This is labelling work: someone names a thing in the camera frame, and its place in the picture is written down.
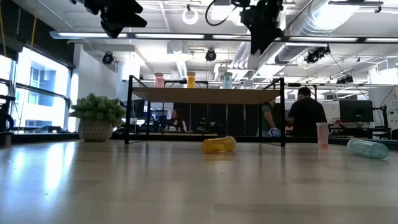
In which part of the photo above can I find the black curved equipment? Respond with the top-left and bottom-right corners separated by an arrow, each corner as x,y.
0,95 -> 16,133

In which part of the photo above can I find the black equipment stand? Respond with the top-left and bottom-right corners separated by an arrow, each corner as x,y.
373,105 -> 393,140

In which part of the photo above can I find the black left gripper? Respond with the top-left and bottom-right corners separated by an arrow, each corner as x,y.
70,0 -> 148,40

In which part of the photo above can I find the yellow power cable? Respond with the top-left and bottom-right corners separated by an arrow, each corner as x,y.
17,0 -> 40,133

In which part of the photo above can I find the black ceiling track spotlight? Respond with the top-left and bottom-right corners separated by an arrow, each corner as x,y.
336,74 -> 354,85
304,45 -> 331,65

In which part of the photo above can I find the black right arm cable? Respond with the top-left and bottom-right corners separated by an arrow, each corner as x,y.
205,0 -> 246,27

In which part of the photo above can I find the person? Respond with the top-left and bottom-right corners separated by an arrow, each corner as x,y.
164,108 -> 188,133
261,99 -> 278,138
287,86 -> 327,138

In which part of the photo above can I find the wooden shelf black metal frame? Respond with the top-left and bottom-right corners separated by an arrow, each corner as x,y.
124,74 -> 286,147

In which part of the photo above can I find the black ceiling rail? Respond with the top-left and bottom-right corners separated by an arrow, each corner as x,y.
328,0 -> 384,14

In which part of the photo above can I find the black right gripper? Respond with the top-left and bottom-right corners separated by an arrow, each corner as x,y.
241,0 -> 284,56

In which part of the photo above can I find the green plant in white pot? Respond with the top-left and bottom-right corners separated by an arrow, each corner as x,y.
68,93 -> 127,142

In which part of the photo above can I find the amber medicine bottle white cap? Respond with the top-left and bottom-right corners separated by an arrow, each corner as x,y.
187,71 -> 197,89
201,136 -> 237,154

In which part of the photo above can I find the large window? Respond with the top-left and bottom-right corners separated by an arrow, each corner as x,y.
0,46 -> 72,133

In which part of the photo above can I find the teal medicine bottle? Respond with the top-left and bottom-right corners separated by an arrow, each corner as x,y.
222,72 -> 233,90
347,138 -> 389,160

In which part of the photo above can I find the silver ventilation duct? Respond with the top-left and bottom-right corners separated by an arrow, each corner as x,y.
275,0 -> 363,65

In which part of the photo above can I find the black computer monitor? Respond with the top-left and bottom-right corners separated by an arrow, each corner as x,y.
132,99 -> 146,119
338,99 -> 374,123

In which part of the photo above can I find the white ring lamp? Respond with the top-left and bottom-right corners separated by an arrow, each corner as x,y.
182,7 -> 200,26

